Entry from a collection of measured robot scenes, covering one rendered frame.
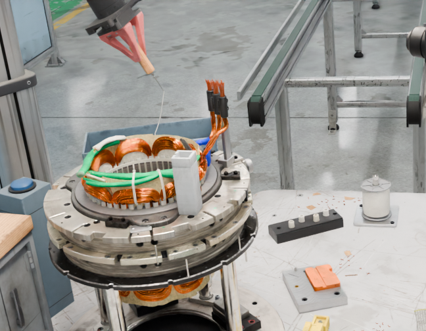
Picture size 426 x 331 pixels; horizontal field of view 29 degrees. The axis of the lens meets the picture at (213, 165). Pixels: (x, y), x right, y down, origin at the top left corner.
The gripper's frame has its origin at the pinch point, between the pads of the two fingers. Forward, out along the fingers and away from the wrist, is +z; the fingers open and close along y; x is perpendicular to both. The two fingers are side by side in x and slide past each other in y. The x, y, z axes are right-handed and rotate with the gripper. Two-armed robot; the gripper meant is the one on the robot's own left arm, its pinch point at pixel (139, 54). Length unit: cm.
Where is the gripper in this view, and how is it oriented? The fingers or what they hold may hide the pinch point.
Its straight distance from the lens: 149.0
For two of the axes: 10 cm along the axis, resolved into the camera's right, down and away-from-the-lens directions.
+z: 4.8, 7.9, 3.7
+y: 4.5, -5.9, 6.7
